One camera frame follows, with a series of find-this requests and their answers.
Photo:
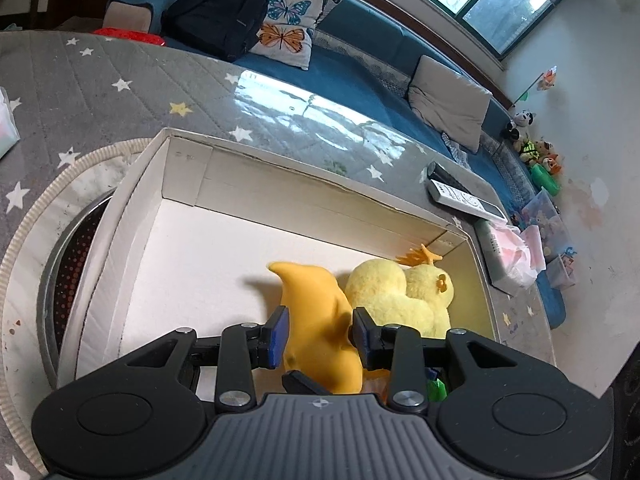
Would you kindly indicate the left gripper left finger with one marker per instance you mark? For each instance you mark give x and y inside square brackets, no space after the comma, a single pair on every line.
[243,348]

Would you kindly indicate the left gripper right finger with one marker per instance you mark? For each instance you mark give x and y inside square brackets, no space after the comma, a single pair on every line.
[399,350]

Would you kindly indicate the orange rubber toy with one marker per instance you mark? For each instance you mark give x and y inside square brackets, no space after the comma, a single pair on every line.
[320,319]

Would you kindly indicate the green plastic toy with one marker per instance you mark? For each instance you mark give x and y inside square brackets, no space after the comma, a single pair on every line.
[436,388]

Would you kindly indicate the yellow plush chick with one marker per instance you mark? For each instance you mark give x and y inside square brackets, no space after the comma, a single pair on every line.
[409,291]

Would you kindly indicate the cardboard shoe box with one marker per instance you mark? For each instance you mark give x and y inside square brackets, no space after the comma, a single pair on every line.
[188,235]

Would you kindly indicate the pink tissue pack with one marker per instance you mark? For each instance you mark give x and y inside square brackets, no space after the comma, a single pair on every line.
[514,258]

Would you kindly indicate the white remote control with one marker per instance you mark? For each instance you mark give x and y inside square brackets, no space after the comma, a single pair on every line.
[445,190]

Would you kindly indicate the small clear toy box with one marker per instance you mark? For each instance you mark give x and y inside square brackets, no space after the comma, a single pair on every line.
[561,270]

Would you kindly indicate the clear plastic toy bin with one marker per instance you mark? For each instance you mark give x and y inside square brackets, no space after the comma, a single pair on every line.
[541,212]

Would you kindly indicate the round induction cooktop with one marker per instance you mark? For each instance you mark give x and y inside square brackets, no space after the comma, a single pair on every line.
[59,281]

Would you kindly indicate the green bottle toy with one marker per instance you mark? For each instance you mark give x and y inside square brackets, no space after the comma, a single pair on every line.
[543,180]

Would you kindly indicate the grey cushion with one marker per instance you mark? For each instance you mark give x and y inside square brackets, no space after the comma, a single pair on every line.
[449,102]

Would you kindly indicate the panda plush toy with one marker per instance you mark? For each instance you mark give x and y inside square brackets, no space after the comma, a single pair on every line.
[523,119]

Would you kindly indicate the blue sofa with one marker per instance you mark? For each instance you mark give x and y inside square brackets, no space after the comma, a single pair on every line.
[365,59]

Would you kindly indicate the white tissue pack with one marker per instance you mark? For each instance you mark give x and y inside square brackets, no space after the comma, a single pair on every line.
[9,135]

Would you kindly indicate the dark backpack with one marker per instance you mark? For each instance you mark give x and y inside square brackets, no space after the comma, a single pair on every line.
[227,29]

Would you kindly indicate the butterfly print pillow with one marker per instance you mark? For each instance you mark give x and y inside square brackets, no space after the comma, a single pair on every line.
[288,30]

